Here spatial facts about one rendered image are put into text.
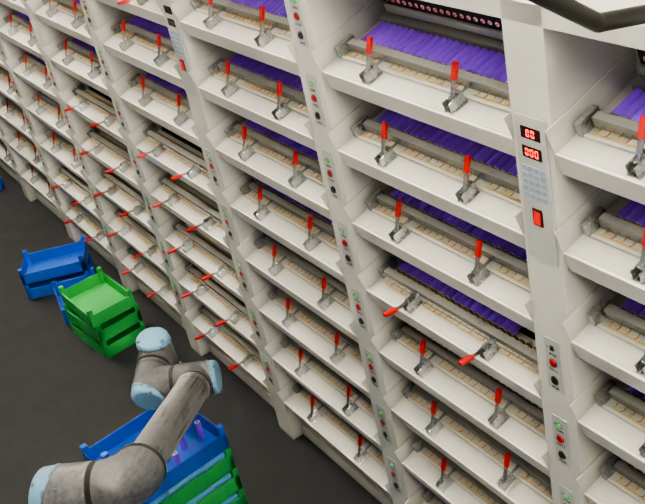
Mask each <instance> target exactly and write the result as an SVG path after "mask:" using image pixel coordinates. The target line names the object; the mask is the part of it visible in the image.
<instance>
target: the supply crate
mask: <svg viewBox="0 0 645 504"><path fill-rule="evenodd" d="M195 420H200V422H201V425H202V428H203V431H204V434H205V439H204V440H200V439H199V436H198V433H197V430H196V427H195V424H194V421H195ZM191 426H192V427H191V429H188V430H187V431H186V433H185V434H184V438H185V441H186V444H187V447H188V449H187V450H185V451H182V449H181V446H180V444H178V446H177V447H176V449H175V451H177V452H178V454H179V457H180V459H181V462H180V463H179V464H177V465H175V462H174V460H173V457H172V456H171V457H170V458H171V460H170V461H169V462H167V464H166V465H167V475H166V478H165V480H164V482H163V484H162V485H161V487H160V488H159V490H158V491H157V492H156V493H155V494H154V495H153V496H151V497H150V498H149V499H147V500H146V501H144V502H143V503H141V504H148V503H150V502H151V501H153V500H154V499H156V498H157V497H159V496H160V495H161V494H163V493H164V492H166V491H167V490H169V489H170V488H172V487H173V486H174V485H176V484H177V483H179V482H180V481H182V480H183V479H185V478H186V477H187V476H189V475H190V474H192V473H193V472H195V471H196V470H198V469H199V468H200V467H202V466H203V465H205V464H206V463H208V462H209V461H211V460H212V459H213V458H215V457H216V456H218V455H219V454H221V453H222V452H224V451H225V450H226V449H228V448H229V447H230V444H229V441H228V438H227V435H226V432H225V429H224V426H223V425H222V424H220V423H219V424H218V425H215V424H213V423H212V422H211V421H209V420H208V419H206V418H205V417H204V416H202V415H201V414H199V413H197V415H196V416H195V418H194V420H193V421H192V423H191ZM119 450H120V449H119ZM119 450H118V451H116V452H115V453H113V454H112V455H110V456H113V455H115V454H116V453H118V452H119ZM110 456H109V453H107V452H106V451H104V452H103V453H101V454H100V457H101V459H105V458H108V457H110Z"/></svg>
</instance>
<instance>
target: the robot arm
mask: <svg viewBox="0 0 645 504"><path fill-rule="evenodd" d="M136 348H137V349H138V351H139V354H138V359H137V364H136V369H135V374H134V379H133V384H132V386H131V389H132V390H131V398H132V401H133V402H134V403H135V404H136V405H137V406H139V407H141V408H143V409H147V410H156V412H155V413H154V415H153V416H152V418H151V419H150V420H149V422H148V423H147V425H146V426H145V427H144V429H143V430H142V432H141V433H140V434H139V436H138V437H137V439H136V440H135V441H134V443H130V444H127V445H125V446H124V447H123V448H121V449H120V450H119V452H118V453H116V454H115V455H113V456H110V457H108V458H105V459H101V460H93V461H84V462H74V463H65V464H61V463H57V464H56V465H51V466H45V467H42V468H41V469H40V470H38V471H37V473H36V474H35V476H34V477H33V480H32V482H31V486H30V490H29V497H28V504H141V503H143V502H144V501H146V500H147V499H149V498H150V497H151V496H153V495H154V494H155V493H156V492H157V491H158V490H159V488H160V487H161V485H162V484H163V482H164V480H165V478H166V475H167V465H166V464H167V462H168V460H169V459H170V457H171V456H172V454H173V452H174V451H175V449H176V447H177V446H178V444H179V442H180V441H181V439H182V438H183V436H184V434H185V433H186V431H187V429H188V428H189V426H190V425H191V423H192V421H193V420H194V418H195V416H196V415H197V413H198V411H199V410H200V408H201V407H202V405H203V403H204V402H205V401H206V400H207V398H208V397H209V395H216V394H220V393H221V391H222V376H221V371H220V367H219V365H218V363H217V361H215V360H205V361H198V362H190V363H182V361H179V359H178V357H177V354H176V352H175V349H174V346H173V344H172V341H171V337H170V335H169V334H168V332H167V331H166V330H165V329H163V328H161V327H150V328H147V329H145V330H143V331H142V332H141V333H140V334H139V335H138V336H137V338H136Z"/></svg>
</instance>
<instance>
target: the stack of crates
mask: <svg viewBox="0 0 645 504"><path fill-rule="evenodd" d="M155 412H156V410H147V411H145V412H143V413H142V414H140V415H139V416H137V417H136V418H134V419H133V420H131V421H129V422H128V423H126V424H125V425H123V426H122V427H120V428H118V429H117V430H115V431H114V432H112V433H111V434H109V435H107V436H106V437H104V438H103V439H101V440H100V441H98V442H97V443H95V444H93V445H92V446H90V447H89V448H88V446H87V445H86V444H85V443H84V444H82V445H80V446H79V447H80V449H81V452H82V454H83V457H84V459H85V461H93V460H101V457H100V454H101V453H103V452H104V451H106V452H107V453H109V456H110V455H112V454H113V453H115V452H116V451H118V450H119V449H121V448H122V447H124V446H125V445H127V444H129V443H130V442H132V441H133V440H135V439H136V438H137V437H138V436H139V434H140V433H141V432H142V430H143V429H144V427H145V426H146V425H147V423H148V422H149V420H150V419H151V418H152V416H153V415H154V413H155Z"/></svg>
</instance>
